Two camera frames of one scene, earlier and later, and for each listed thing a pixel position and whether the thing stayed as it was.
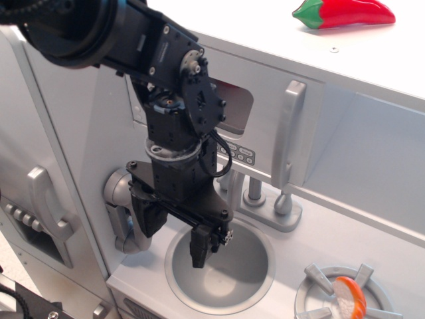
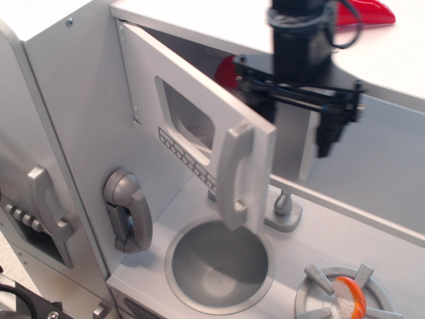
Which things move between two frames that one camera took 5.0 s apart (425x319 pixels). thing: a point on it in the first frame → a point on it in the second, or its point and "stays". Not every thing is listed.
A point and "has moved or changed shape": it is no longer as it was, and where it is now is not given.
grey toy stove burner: x=315 y=299 stays
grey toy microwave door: x=248 y=117 has moved or changed shape
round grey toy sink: x=238 y=277 stays
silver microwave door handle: x=287 y=133 → x=238 y=143
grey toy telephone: x=130 y=236 stays
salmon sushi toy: x=351 y=303 stays
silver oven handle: x=99 y=312 stays
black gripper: x=187 y=191 → x=303 y=68
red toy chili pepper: x=327 y=14 stays
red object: x=229 y=93 → x=226 y=72
